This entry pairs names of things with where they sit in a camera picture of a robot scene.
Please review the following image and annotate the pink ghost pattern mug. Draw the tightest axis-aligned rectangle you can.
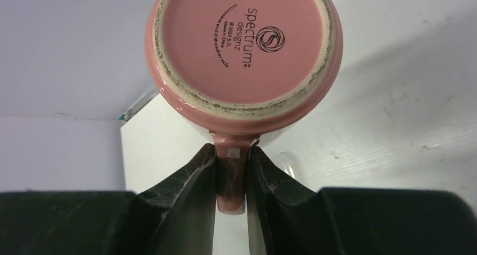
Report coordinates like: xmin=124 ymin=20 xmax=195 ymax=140
xmin=145 ymin=0 xmax=343 ymax=214

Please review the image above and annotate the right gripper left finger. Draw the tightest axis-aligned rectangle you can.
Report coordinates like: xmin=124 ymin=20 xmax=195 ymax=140
xmin=1 ymin=144 xmax=217 ymax=254

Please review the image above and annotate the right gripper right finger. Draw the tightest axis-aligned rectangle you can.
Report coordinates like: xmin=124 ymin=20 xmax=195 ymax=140
xmin=246 ymin=146 xmax=476 ymax=254

